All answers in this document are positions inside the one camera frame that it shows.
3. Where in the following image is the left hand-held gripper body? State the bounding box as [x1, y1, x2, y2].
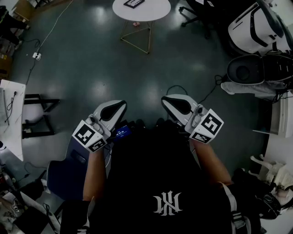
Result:
[72, 111, 115, 153]

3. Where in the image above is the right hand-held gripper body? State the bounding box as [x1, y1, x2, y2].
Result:
[184, 104, 224, 144]

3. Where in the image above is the black picture frame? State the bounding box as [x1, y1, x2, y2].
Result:
[123, 0, 145, 10]

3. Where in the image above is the person's left forearm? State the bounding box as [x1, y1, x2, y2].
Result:
[82, 148, 108, 202]

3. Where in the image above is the person's right forearm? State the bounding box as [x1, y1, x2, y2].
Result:
[193, 138, 232, 186]

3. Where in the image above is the round white table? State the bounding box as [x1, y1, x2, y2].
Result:
[112, 0, 171, 55]

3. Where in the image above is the small blue screen device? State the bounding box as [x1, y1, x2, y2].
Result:
[115, 125, 133, 143]

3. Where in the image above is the dark blue chair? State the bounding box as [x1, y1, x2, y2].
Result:
[47, 134, 110, 202]

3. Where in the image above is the grey cloth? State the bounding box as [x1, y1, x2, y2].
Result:
[221, 81, 287, 101]

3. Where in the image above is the person's black shirt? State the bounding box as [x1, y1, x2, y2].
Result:
[88, 120, 261, 234]

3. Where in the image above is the black open case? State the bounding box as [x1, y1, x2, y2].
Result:
[226, 54, 293, 87]

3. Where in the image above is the black bag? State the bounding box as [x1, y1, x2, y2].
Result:
[231, 168, 282, 220]

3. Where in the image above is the white cabinet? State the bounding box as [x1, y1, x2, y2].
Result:
[253, 91, 293, 138]

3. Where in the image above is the white animal figure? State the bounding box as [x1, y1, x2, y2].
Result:
[250, 154, 289, 183]

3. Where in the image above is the black office chair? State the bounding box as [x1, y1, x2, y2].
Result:
[178, 0, 222, 39]

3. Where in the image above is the white and black machine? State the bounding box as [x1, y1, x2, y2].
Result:
[228, 0, 293, 57]

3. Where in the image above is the cardboard box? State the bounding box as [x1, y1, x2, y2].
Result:
[11, 0, 38, 22]

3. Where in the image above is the black floor cable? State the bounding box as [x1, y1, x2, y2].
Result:
[166, 75, 224, 105]
[25, 58, 37, 85]
[22, 38, 41, 53]

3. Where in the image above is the white desk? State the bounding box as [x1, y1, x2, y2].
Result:
[0, 79, 60, 162]

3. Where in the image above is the grey striped shoulder strap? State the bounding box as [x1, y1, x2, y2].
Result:
[219, 182, 252, 234]
[77, 196, 96, 234]

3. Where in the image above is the black cable with plug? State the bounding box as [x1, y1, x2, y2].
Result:
[4, 90, 18, 126]

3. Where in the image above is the white floor cable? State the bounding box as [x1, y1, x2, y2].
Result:
[38, 0, 74, 53]

